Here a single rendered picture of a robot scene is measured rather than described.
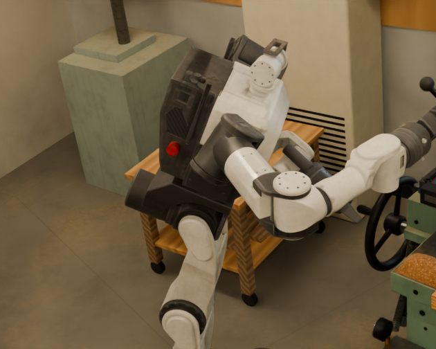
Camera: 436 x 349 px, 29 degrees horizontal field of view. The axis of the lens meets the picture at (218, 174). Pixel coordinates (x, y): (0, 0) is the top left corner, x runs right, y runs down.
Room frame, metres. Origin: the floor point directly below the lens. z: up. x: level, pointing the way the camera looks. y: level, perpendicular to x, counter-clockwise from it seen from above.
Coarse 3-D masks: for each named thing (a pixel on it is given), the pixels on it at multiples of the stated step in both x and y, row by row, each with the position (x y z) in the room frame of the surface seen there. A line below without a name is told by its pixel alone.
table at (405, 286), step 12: (408, 228) 1.91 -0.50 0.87; (420, 240) 1.87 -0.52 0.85; (432, 240) 1.80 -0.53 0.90; (420, 252) 1.76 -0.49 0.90; (432, 252) 1.75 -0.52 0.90; (396, 276) 1.69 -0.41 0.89; (396, 288) 1.69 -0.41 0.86; (408, 288) 1.66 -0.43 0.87; (420, 288) 1.64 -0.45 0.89; (432, 288) 1.61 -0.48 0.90; (420, 300) 1.64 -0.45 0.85
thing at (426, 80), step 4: (420, 80) 1.80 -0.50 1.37; (424, 80) 1.79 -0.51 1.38; (428, 80) 1.78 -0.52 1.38; (432, 80) 1.78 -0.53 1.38; (420, 84) 1.79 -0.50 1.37; (424, 84) 1.78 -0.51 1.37; (428, 84) 1.78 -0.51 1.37; (432, 84) 1.78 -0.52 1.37; (424, 88) 1.78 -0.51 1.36; (428, 88) 1.78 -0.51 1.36; (432, 88) 1.78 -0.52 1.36; (432, 92) 1.77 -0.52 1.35
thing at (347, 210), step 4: (348, 204) 2.03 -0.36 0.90; (344, 208) 2.02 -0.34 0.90; (348, 208) 2.02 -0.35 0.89; (352, 208) 2.01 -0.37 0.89; (344, 212) 2.02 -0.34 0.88; (348, 212) 2.01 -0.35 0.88; (352, 212) 2.01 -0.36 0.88; (348, 216) 2.01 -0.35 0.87; (352, 216) 2.00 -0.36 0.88; (356, 216) 2.00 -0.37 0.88; (356, 220) 1.99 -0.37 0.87
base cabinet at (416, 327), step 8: (408, 320) 1.74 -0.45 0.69; (416, 320) 1.73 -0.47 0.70; (408, 328) 1.74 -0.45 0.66; (416, 328) 1.73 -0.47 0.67; (424, 328) 1.70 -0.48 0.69; (432, 328) 1.69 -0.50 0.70; (408, 336) 1.74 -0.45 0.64; (416, 336) 1.73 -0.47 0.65; (424, 336) 1.71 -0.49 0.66; (432, 336) 1.69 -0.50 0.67; (424, 344) 1.71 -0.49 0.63; (432, 344) 1.69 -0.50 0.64
